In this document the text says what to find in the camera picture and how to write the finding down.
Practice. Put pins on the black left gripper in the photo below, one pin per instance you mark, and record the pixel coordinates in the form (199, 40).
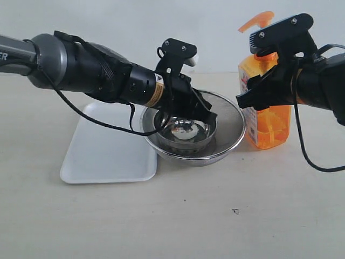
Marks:
(180, 100)

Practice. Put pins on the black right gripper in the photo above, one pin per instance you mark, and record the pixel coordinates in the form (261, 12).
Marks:
(275, 87)

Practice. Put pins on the small stainless steel bowl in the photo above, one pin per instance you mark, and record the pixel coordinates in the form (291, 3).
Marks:
(182, 133)

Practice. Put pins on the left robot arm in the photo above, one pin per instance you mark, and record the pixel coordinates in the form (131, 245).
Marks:
(68, 63)

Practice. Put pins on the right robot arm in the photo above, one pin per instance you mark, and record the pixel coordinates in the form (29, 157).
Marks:
(330, 72)

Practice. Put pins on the steel mesh colander basin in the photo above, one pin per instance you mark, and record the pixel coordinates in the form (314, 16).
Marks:
(229, 133)

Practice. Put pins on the white rectangular plastic tray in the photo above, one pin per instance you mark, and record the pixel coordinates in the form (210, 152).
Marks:
(101, 155)

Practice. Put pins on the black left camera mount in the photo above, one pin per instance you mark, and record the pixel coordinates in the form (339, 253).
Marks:
(174, 54)

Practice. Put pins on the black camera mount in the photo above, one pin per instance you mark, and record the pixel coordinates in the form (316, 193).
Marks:
(286, 37)
(174, 54)

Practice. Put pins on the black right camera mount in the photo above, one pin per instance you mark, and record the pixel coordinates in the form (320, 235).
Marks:
(286, 37)

